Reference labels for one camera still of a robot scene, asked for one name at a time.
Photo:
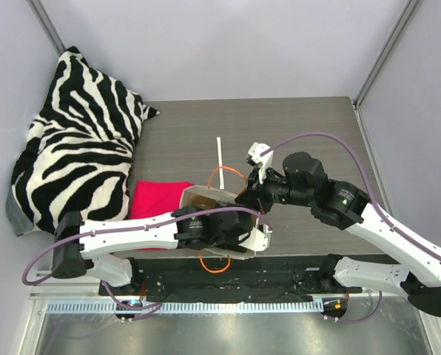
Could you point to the red folded cloth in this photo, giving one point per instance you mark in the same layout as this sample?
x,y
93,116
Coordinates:
x,y
154,198

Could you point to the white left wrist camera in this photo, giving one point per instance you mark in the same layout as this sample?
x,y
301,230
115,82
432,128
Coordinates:
x,y
257,240

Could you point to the zebra print cushion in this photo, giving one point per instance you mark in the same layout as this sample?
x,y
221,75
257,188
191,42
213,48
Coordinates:
x,y
79,150

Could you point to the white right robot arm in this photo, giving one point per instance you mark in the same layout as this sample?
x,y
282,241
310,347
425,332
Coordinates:
x,y
416,272

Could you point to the white wrapped straw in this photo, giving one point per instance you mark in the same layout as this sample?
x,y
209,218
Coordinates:
x,y
220,163

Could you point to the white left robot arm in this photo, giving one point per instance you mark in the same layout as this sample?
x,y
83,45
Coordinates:
x,y
91,245

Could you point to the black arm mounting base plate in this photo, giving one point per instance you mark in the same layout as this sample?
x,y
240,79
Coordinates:
x,y
260,279

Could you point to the white slotted cable duct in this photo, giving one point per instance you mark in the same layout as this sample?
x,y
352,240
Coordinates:
x,y
109,307

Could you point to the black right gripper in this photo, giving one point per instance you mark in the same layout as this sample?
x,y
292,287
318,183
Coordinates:
x,y
254,191

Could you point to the brown paper takeout bag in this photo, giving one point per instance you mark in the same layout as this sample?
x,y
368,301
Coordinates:
x,y
222,198

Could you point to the brown cardboard cup carrier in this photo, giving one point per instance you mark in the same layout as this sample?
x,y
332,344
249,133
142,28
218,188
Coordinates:
x,y
202,202

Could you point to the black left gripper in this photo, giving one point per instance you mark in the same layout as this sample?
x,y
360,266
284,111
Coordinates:
x,y
240,225

